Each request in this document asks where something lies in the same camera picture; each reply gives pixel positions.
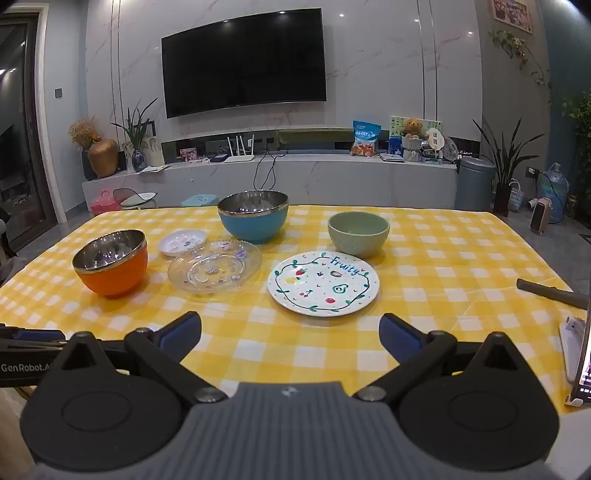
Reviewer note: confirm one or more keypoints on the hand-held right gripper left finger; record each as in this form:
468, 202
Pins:
181, 331

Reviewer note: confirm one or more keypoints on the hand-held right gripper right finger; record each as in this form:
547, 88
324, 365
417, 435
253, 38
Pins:
398, 331

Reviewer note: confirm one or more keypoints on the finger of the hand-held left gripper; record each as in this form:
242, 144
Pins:
41, 335

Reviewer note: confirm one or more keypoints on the clear glass plate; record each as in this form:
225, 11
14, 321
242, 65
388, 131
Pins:
214, 266

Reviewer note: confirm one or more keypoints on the fruit print white plate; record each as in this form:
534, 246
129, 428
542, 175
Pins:
323, 284

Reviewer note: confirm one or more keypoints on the small white printed dish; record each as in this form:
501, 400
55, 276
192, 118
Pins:
180, 241

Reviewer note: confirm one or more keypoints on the orange steel bowl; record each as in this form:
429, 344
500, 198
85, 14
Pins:
111, 272

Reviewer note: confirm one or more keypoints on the yellow checked tablecloth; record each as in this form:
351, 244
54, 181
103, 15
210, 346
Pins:
443, 277

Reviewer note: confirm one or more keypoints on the green ceramic bowl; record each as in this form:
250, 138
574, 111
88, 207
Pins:
359, 237

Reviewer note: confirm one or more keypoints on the blue steel bowl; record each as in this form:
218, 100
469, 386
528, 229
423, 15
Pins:
253, 224

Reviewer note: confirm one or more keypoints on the light blue plastic stool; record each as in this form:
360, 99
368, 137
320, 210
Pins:
199, 200

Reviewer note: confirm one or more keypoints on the white seat stool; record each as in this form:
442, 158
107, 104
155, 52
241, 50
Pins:
136, 197

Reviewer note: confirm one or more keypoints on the pink plastic case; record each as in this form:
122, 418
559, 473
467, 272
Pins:
105, 205

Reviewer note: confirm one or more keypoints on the black stick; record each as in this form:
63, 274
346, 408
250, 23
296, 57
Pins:
549, 291

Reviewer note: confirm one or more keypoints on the stack of papers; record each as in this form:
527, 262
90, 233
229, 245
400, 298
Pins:
154, 168

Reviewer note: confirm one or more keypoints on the grey trash bin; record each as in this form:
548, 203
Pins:
474, 184

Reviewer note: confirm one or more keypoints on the marble television console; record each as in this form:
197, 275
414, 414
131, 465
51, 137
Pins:
323, 177

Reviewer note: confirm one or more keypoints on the white phone stand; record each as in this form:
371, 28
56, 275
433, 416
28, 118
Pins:
569, 341

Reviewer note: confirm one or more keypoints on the blue glass vase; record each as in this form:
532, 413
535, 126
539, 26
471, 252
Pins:
139, 161

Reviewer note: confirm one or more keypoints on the black vase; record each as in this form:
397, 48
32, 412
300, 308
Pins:
87, 166

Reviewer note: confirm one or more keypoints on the small black box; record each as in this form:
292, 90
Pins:
218, 159

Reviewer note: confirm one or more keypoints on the pink photo card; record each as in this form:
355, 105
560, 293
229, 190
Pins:
188, 154

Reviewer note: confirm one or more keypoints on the woven bag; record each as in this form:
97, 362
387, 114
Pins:
517, 197

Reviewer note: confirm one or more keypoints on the small pink heater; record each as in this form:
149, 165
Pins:
541, 216

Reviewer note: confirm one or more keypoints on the blue patterned box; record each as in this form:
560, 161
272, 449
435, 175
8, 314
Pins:
397, 145

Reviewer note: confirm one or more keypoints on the golden vase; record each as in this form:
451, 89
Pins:
103, 159

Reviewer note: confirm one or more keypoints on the white router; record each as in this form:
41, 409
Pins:
240, 152

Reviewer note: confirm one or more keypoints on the smartphone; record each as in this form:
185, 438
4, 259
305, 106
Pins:
584, 360

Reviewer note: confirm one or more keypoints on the decorative display plate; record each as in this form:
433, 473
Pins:
450, 148

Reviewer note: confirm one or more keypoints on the blue snack bag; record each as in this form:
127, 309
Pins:
365, 138

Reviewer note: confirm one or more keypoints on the white hand fan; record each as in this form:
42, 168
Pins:
434, 138

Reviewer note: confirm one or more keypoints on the glass sliding door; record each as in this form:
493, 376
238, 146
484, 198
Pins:
21, 138

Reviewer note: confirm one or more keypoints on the brown teddy bear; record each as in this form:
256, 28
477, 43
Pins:
412, 128

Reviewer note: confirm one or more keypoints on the potted long leaf plant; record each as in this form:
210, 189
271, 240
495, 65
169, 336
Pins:
504, 157

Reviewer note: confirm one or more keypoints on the dried flowers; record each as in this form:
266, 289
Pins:
84, 131

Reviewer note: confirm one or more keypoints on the green leafy plant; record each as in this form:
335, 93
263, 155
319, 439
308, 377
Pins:
136, 127

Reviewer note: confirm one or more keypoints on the green picture board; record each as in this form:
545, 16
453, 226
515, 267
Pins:
431, 123

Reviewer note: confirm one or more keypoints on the blue water bottle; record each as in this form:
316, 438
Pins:
556, 191

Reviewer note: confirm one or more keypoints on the bushy green plant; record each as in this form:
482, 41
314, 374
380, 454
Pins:
579, 147

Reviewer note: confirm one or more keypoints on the hanging vine plant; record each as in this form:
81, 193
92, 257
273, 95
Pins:
521, 50

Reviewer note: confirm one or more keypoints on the wall socket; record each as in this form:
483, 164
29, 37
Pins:
533, 172

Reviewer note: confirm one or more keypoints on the black wall television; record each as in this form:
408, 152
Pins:
244, 64

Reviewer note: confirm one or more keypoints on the framed wall picture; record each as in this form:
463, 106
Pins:
511, 11

